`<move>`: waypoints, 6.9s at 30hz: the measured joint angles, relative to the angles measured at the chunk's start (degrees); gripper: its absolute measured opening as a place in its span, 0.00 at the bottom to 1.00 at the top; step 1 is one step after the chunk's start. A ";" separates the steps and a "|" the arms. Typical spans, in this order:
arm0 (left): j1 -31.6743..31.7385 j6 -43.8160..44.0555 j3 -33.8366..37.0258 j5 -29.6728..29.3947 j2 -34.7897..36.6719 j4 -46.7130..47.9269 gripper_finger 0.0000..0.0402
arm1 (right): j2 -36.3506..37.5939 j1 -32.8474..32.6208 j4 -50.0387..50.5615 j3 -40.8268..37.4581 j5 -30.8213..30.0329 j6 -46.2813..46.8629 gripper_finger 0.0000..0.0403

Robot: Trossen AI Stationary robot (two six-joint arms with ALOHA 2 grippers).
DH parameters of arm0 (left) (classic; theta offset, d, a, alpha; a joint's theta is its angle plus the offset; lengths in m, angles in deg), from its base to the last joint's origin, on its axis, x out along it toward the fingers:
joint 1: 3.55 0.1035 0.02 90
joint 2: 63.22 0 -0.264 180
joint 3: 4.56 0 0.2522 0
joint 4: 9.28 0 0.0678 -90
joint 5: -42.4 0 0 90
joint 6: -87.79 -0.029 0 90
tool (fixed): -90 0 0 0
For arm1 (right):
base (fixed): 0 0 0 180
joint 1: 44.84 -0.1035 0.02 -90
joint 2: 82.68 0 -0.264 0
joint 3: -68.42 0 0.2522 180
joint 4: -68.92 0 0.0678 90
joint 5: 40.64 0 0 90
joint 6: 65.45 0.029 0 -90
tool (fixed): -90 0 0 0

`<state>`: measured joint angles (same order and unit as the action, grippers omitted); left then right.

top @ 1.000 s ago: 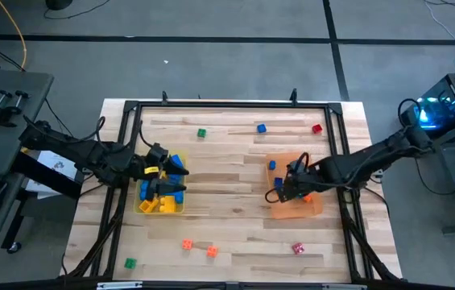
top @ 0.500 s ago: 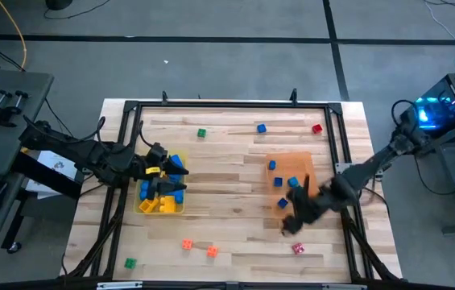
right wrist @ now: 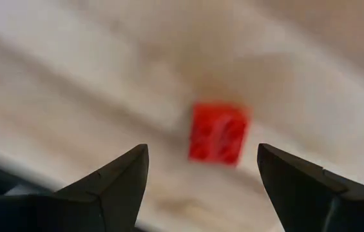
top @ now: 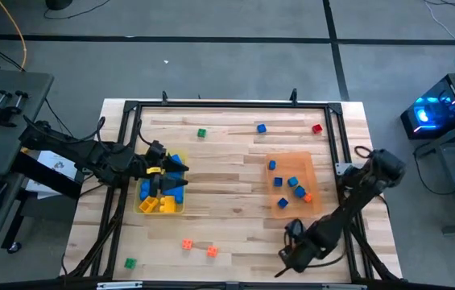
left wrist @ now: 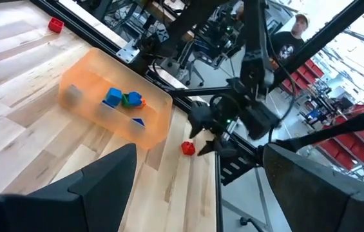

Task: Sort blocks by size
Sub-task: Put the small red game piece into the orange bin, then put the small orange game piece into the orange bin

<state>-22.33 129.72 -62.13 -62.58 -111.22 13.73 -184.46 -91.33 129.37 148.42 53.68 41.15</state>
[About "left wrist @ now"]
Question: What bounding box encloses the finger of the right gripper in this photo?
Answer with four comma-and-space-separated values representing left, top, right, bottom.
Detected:
187, 101, 215, 140
196, 137, 238, 159

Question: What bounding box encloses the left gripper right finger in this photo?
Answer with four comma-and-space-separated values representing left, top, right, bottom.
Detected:
262, 143, 364, 232

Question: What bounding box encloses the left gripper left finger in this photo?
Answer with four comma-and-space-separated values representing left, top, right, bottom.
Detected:
0, 143, 138, 232

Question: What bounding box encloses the small red toy block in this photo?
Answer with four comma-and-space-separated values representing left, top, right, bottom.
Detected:
180, 140, 196, 157
47, 16, 65, 34

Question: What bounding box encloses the small green toy block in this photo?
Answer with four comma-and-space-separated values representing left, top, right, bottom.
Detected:
120, 93, 131, 109

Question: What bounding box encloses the red storage bin rack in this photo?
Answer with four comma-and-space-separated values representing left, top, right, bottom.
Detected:
280, 57, 364, 173

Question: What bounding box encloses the person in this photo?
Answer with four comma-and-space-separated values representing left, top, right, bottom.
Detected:
269, 12, 311, 67

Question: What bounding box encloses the orange translucent plastic bin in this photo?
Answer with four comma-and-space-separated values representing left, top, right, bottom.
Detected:
57, 47, 174, 150

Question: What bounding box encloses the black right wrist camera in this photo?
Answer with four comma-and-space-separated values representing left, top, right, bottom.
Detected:
239, 102, 282, 142

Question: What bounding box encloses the silver metal bracket plate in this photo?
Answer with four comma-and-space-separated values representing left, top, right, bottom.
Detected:
115, 39, 139, 64

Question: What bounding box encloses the black metal rig frame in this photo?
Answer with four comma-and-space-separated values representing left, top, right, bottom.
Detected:
30, 0, 364, 232

